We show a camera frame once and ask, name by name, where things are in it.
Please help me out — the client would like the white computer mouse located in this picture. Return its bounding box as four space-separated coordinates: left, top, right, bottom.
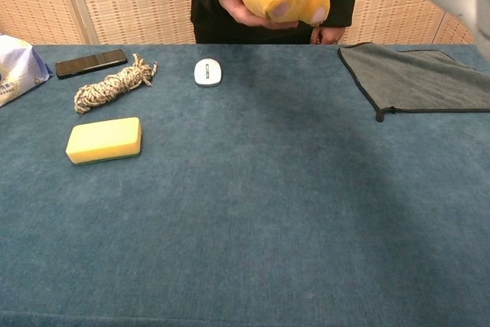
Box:
194 57 223 88

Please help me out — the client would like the grey microfibre cloth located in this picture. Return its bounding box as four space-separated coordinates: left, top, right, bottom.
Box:
338 41 490 123

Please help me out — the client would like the blue felt table cover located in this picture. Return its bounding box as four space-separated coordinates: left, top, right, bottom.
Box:
0 43 490 327

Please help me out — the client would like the yellow sponge block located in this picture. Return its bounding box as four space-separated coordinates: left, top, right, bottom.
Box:
65 116 142 167

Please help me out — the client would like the person torso black sweater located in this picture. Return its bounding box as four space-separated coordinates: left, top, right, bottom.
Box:
185 0 363 45

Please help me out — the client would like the black smartphone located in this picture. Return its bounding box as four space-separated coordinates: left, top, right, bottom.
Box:
54 48 129 80

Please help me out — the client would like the beige braided rope bundle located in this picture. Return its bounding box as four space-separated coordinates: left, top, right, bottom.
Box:
73 53 158 115

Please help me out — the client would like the white blue wet wipes pack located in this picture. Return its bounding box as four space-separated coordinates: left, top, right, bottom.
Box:
0 34 54 109

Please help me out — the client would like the person left hand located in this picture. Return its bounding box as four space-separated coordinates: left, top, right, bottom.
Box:
312 25 344 45

